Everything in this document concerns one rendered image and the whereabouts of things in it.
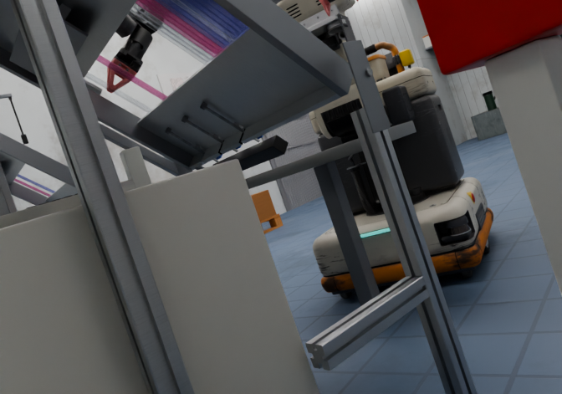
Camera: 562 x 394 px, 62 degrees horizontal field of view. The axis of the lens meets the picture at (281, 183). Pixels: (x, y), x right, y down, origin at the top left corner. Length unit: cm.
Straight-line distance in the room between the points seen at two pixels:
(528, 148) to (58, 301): 54
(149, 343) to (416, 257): 50
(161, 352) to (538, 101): 50
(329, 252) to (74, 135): 144
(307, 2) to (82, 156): 146
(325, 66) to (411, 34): 826
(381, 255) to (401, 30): 760
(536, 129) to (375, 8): 894
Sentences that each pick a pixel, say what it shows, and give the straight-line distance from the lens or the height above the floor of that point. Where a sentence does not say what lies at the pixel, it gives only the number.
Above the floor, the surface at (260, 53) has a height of 81.
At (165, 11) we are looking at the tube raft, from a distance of 98.
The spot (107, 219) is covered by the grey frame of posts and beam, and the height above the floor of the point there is 59.
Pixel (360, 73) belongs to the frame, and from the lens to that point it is 88.
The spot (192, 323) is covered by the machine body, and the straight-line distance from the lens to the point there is 66.
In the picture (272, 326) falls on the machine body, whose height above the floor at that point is 37.
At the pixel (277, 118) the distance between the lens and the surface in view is 107.
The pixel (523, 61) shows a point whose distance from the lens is 55.
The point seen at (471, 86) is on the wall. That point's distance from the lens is 986.
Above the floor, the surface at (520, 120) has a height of 55.
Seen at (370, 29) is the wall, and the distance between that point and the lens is 947.
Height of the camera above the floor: 58
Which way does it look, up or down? 1 degrees down
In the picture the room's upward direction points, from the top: 19 degrees counter-clockwise
